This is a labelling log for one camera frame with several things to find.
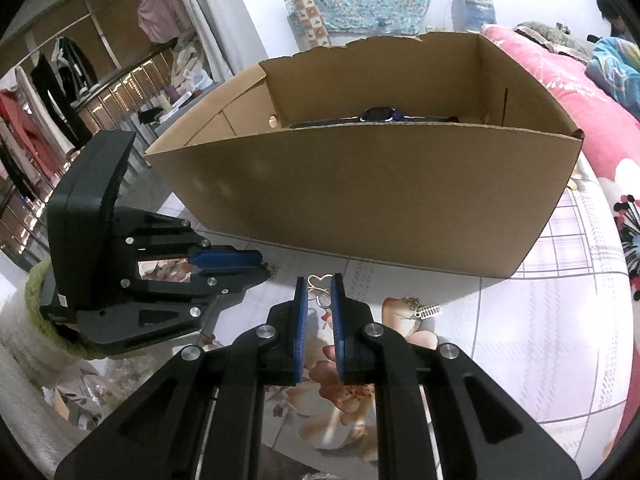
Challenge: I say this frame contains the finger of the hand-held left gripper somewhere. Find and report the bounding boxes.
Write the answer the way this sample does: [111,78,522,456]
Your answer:
[75,264,274,357]
[117,211,264,269]

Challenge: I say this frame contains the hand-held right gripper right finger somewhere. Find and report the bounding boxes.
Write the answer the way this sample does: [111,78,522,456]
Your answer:
[330,273,583,480]

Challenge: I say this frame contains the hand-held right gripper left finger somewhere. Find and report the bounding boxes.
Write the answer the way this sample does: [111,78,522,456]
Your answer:
[54,276,308,480]

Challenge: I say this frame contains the gold clover earring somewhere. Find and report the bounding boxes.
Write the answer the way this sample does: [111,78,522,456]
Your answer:
[306,274,334,309]

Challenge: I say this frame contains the brown cardboard box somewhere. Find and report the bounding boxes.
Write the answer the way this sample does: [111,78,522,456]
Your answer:
[145,31,585,281]

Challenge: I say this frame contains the dark strap watch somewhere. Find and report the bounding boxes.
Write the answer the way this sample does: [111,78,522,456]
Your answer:
[290,106,459,129]

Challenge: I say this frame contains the person's left forearm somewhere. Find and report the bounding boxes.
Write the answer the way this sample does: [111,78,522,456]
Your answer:
[0,259,106,461]

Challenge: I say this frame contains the small comb-shaped pendant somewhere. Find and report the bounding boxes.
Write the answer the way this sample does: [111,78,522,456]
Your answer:
[397,297,444,320]

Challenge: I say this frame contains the hanging red garment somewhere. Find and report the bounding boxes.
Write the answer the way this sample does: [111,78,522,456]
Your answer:
[0,89,62,177]

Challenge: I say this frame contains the hanging black garment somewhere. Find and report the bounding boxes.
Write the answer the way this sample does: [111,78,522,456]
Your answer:
[30,55,93,147]

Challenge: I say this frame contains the hanging black white jacket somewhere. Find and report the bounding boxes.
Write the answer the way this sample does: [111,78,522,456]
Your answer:
[52,37,101,106]

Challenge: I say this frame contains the pile of light clothes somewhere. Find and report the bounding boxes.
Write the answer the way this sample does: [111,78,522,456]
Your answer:
[172,30,217,97]

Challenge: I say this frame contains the hanging pink garment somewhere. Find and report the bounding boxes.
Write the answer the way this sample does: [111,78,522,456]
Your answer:
[137,0,193,43]

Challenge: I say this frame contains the white curtain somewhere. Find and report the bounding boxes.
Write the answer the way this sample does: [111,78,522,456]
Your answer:
[167,0,271,83]

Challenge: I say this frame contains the blue water bottle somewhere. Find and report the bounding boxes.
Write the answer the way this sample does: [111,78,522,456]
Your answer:
[457,0,495,31]

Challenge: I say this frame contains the grey patterned pillow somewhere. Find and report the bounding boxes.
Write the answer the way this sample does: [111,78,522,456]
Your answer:
[515,21,596,59]

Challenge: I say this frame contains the blue patterned quilt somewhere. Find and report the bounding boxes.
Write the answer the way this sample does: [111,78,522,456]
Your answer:
[585,36,640,121]

